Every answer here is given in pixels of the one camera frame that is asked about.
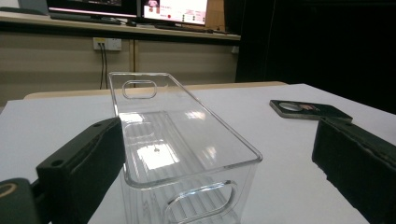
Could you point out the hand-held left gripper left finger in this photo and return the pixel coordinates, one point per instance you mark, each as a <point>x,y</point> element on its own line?
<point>81,168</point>

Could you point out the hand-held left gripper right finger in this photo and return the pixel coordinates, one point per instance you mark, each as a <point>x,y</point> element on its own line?
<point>358,165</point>

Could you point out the cartoon print phone case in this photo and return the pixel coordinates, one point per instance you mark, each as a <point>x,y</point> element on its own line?
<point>314,112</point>

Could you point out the clear plastic storage bin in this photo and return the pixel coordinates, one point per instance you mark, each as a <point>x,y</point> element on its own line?
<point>186,130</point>

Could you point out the black keyboard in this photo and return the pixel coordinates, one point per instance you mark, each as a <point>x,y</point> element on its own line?
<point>84,18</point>
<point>183,28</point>

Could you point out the black computer mouse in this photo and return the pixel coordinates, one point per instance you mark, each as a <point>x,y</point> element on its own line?
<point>131,23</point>

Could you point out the dark computer monitor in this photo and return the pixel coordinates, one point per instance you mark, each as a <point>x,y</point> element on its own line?
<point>93,7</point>

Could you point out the grey box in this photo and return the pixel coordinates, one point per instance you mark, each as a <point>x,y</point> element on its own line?
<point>32,5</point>

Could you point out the bright computer monitor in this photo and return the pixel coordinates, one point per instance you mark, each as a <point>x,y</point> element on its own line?
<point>177,11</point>

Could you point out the brown wooden board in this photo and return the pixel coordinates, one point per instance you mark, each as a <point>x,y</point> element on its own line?
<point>215,14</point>

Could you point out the white wall outlet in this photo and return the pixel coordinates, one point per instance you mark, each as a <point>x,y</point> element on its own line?
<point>109,44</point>

